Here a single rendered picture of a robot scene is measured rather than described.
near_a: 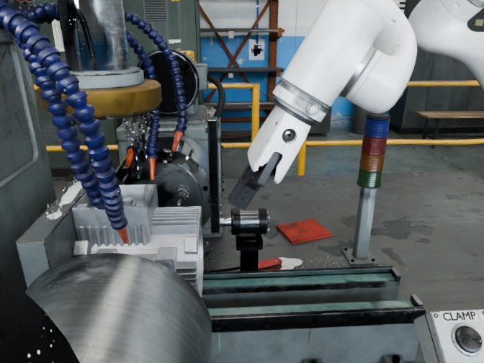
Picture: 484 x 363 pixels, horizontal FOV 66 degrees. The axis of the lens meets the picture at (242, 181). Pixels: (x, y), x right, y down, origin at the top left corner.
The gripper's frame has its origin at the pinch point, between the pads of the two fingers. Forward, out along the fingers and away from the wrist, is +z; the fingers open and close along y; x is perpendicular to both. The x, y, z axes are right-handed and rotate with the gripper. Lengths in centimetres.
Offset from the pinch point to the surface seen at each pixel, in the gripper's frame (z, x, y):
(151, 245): 15.7, 8.6, 0.6
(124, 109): -3.9, 21.5, -1.5
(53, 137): 147, 109, 320
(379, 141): -17.3, -32.0, 33.1
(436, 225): -3, -78, 53
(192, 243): 11.2, 3.1, -0.9
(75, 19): -11.1, 32.5, 1.7
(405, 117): -56, -277, 467
